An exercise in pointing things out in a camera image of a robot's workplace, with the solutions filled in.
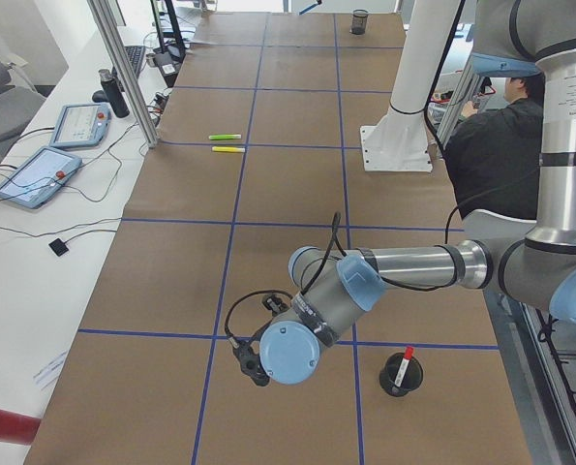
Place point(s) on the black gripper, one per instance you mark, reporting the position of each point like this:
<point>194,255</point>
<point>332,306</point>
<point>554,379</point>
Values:
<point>273,304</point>

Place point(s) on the red white marker pen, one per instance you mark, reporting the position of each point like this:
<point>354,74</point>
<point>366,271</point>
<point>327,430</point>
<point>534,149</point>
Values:
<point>403,366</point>

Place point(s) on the blue marker pen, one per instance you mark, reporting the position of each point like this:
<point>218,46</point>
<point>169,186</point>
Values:
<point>310,7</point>

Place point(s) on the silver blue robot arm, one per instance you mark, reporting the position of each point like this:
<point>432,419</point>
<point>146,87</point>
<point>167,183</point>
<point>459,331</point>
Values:
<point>335,287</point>

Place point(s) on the yellow highlighter pen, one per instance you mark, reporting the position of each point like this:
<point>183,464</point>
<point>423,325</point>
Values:
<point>228,149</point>

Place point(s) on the green highlighter pen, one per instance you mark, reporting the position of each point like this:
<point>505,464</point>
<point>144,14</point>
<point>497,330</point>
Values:
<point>225,137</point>

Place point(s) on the small black square device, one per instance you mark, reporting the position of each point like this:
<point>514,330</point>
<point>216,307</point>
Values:
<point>58,247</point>

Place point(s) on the red cylinder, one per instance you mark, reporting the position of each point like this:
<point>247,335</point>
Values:
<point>17,428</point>

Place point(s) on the white chair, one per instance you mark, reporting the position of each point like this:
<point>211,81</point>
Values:
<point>485,224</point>

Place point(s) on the lower teach pendant tablet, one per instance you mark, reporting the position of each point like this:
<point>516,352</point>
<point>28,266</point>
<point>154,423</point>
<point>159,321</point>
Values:
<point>40,177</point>

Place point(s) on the teach pendant tablet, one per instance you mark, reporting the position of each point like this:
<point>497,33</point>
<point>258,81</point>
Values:
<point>81,126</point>
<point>40,177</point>

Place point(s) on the upper teach pendant tablet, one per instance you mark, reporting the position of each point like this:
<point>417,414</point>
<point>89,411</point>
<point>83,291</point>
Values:
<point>81,126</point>

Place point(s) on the black water bottle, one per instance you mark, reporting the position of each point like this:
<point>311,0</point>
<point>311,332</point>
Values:
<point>113,93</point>

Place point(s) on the person in black jacket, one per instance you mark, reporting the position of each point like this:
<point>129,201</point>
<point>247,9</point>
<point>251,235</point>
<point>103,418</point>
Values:
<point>492,158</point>

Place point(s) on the black keyboard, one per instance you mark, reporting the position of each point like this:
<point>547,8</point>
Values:
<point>136,57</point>

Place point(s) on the black mesh pencil cup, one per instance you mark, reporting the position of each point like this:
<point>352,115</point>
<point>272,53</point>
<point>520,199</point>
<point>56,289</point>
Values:
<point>359,22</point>

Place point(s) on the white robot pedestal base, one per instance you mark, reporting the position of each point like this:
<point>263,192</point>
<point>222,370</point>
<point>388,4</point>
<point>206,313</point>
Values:
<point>399,141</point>

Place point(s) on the aluminium frame post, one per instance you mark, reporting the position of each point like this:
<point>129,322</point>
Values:
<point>105,21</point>

